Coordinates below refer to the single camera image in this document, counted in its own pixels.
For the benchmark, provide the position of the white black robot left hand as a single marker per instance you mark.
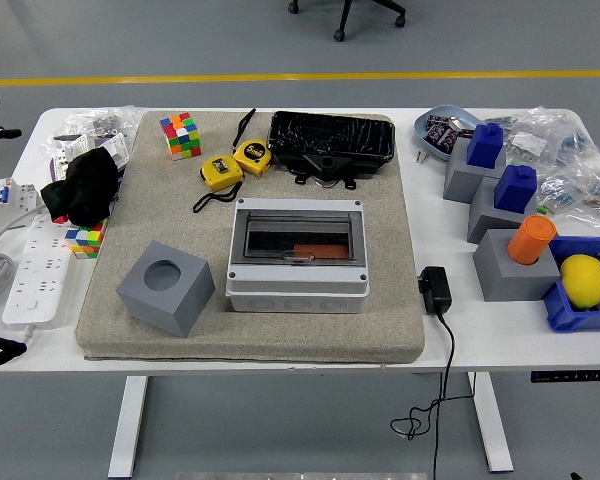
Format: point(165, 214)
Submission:
point(0, 134)

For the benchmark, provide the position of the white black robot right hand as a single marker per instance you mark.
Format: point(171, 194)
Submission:
point(576, 476)

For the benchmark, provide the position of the grey block with round hole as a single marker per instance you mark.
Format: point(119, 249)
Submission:
point(180, 305)

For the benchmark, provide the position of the smoked transparent box lid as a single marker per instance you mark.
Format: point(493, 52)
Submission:
point(300, 220)

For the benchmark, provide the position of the orange cylinder battery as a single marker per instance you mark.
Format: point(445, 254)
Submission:
point(325, 250)
point(530, 240)

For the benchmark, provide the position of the white circuit breaker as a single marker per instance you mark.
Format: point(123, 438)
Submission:
point(5, 200)

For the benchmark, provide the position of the white purple packaging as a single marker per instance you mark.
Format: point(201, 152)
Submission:
point(75, 145)

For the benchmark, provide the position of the white table leg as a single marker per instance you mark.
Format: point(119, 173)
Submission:
point(495, 430)
point(130, 425)

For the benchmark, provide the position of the black cloth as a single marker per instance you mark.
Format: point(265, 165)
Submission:
point(85, 185)

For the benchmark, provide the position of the black table control panel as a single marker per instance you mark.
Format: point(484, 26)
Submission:
point(570, 376)

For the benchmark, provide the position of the clear bag of screws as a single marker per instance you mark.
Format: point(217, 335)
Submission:
point(105, 122)

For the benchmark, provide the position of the colourful puzzle cube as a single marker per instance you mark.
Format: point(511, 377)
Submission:
point(82, 240)
point(180, 135)

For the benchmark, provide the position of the white power strip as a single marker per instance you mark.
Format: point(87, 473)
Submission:
point(35, 280)

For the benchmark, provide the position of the blue plastic bin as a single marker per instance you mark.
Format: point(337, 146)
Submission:
point(580, 320)

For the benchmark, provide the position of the yellow lemon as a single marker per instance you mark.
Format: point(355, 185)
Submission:
point(582, 280)

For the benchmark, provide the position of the small yellow tape measure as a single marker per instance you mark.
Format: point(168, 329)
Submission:
point(220, 172)

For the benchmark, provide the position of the black power adapter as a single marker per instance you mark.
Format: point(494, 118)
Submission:
point(437, 292)

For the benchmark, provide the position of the large yellow tape measure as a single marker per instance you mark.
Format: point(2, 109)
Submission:
point(252, 155)

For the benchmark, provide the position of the small green connector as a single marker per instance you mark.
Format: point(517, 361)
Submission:
point(543, 209)

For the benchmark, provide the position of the grey-brown fabric mat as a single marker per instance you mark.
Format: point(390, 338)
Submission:
point(330, 335)

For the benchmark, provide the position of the blue block with knob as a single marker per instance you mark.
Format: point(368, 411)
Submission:
point(515, 192)
point(485, 147)

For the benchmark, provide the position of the clear bag of small parts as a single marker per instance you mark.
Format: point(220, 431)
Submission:
point(545, 135)
point(580, 185)

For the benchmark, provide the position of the black plastic tray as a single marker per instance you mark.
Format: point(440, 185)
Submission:
point(330, 135)

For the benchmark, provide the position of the small metal clip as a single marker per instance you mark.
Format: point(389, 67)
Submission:
point(422, 157)

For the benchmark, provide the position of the dark patterned snack packet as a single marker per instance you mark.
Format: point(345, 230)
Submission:
point(442, 136)

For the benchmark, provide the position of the brown silver wrapped bar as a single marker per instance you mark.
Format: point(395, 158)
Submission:
point(460, 126)

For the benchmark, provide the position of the blue-grey dish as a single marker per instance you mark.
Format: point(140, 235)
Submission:
point(420, 125)

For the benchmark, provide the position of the black triangular mount bracket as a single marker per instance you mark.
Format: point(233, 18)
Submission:
point(325, 165)

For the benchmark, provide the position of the grey plastic enclosure box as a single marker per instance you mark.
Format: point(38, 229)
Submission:
point(300, 300)

